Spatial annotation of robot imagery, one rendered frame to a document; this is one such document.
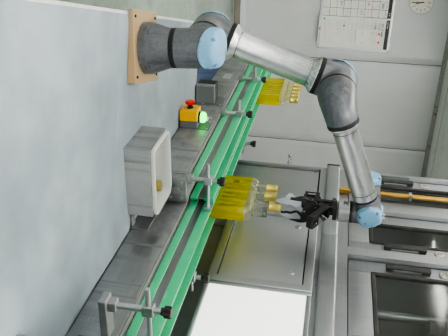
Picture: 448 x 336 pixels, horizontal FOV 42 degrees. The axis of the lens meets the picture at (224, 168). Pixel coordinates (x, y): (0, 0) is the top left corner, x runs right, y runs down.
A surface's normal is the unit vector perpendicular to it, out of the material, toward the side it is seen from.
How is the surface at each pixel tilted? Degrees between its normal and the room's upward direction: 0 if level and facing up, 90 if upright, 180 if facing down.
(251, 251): 90
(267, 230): 90
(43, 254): 0
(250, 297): 90
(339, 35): 90
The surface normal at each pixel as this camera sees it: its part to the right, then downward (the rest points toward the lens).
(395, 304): 0.01, -0.89
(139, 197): -0.19, 0.44
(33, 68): 0.98, 0.10
